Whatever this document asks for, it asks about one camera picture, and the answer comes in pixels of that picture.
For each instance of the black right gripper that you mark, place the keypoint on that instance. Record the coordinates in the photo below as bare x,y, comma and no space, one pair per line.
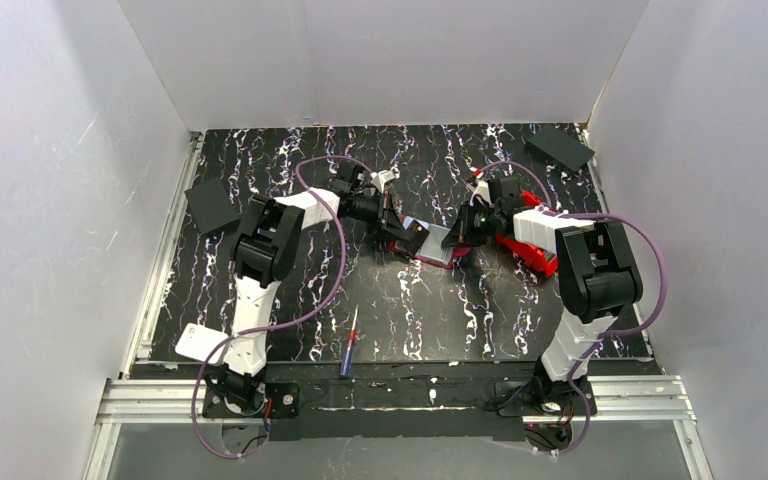
474,225

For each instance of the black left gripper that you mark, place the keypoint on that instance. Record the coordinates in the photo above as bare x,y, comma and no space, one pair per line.
390,217

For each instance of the red leather card holder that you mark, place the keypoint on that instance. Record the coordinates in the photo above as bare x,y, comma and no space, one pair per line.
431,251

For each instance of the red plastic bin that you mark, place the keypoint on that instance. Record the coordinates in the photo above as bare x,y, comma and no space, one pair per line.
531,233

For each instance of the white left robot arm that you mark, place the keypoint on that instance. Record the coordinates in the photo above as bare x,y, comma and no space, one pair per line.
265,250

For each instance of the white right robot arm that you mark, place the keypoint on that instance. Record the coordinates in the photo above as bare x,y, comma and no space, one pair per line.
596,270

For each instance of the white card near left base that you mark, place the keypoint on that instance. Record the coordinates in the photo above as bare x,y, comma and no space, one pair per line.
199,343

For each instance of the black block far right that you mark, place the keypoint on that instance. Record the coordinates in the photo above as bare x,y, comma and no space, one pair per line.
552,145

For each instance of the black block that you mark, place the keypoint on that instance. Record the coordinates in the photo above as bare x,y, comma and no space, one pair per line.
552,145
211,208

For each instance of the blue red screwdriver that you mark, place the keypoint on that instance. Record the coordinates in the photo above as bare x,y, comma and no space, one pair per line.
346,363

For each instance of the black block far left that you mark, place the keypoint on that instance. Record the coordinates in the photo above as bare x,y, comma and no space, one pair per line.
211,208

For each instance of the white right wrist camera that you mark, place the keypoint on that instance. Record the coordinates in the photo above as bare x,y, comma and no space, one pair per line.
479,188

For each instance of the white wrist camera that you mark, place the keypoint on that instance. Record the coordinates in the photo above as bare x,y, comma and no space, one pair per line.
479,188
383,180

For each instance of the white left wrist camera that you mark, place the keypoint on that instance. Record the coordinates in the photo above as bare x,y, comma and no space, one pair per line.
383,180

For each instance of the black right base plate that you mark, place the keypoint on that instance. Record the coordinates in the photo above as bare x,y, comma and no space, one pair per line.
519,398

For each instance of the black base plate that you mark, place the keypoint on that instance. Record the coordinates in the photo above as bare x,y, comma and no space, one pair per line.
251,401
519,398

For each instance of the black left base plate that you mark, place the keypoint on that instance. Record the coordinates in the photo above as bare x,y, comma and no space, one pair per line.
251,401

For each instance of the aluminium left side rail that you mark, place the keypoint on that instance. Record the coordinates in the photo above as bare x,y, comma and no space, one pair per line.
140,345

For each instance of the aluminium front rail frame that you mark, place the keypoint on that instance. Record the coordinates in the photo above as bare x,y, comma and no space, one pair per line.
397,420

